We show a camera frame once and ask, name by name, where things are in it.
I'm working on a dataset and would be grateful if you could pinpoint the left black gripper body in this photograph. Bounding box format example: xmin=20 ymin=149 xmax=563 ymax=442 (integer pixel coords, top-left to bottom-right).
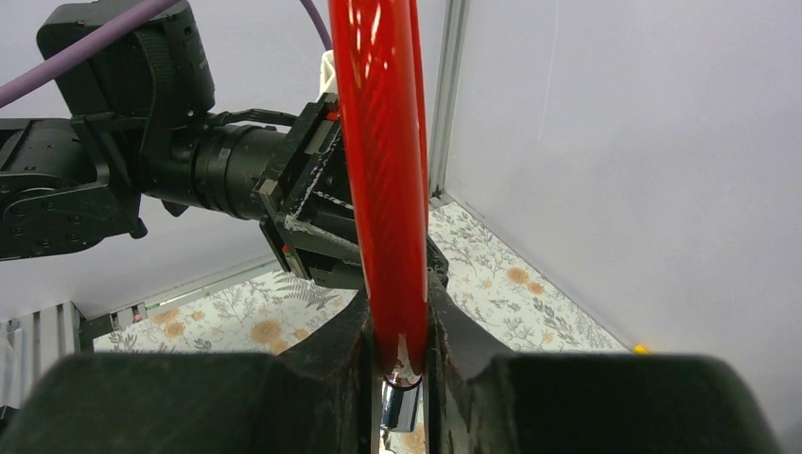
xmin=253 ymin=93 xmax=364 ymax=289

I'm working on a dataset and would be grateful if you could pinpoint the red cable lock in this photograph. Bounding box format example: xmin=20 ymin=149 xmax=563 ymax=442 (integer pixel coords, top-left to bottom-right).
xmin=329 ymin=1 xmax=428 ymax=432

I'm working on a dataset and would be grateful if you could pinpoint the yellow cylinder block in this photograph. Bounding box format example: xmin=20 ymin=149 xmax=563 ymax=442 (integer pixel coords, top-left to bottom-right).
xmin=633 ymin=344 xmax=650 ymax=355

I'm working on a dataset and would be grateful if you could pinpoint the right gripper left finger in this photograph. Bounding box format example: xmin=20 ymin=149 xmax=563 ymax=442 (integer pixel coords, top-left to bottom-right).
xmin=1 ymin=293 xmax=376 ymax=453

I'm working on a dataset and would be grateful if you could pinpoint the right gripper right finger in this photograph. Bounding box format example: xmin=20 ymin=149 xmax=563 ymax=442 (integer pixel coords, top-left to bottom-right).
xmin=426 ymin=288 xmax=781 ymax=453

